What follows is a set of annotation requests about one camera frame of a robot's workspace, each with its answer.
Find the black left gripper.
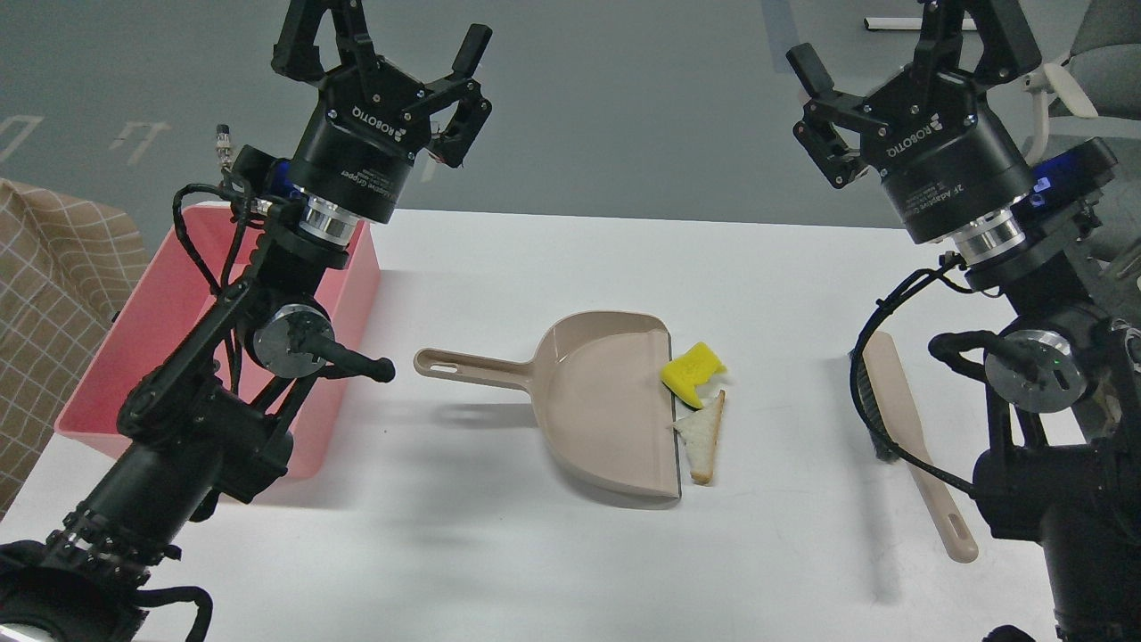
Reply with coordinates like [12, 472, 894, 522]
[272, 0, 494, 226]

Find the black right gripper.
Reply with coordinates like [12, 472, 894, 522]
[786, 0, 1044, 246]

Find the beige hand brush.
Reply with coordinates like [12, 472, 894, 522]
[850, 332, 979, 564]

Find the yellow sponge piece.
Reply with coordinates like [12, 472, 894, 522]
[659, 342, 728, 409]

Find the beige plastic dustpan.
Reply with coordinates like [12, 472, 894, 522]
[413, 310, 681, 499]

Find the white bread slice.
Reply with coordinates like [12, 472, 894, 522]
[673, 390, 726, 485]

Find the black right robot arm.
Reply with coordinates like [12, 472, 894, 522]
[786, 1, 1138, 641]

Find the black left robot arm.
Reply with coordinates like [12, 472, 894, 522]
[3, 1, 493, 641]

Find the pink plastic bin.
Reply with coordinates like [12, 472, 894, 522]
[54, 225, 382, 479]

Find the white desk foot bar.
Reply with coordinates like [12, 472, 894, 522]
[863, 16, 923, 32]

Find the white office chair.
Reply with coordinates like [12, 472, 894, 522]
[1022, 1, 1140, 164]

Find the beige checkered cloth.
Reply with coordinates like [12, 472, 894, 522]
[1, 179, 151, 509]

